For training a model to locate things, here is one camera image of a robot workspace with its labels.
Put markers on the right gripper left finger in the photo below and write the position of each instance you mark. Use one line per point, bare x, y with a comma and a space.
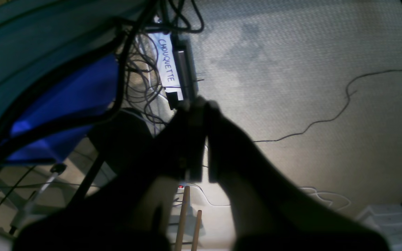
131, 212

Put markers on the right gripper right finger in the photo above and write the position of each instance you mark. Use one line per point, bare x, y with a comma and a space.
269, 212

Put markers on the wooden stick left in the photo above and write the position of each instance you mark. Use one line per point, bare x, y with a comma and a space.
181, 225

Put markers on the wooden stick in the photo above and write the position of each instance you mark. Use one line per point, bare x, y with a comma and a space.
197, 227
181, 225

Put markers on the wooden stick right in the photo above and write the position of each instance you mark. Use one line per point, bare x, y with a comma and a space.
197, 227

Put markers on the blue plastic box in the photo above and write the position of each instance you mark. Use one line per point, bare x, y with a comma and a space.
47, 91

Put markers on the white label strip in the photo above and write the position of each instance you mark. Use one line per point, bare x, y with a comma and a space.
165, 62

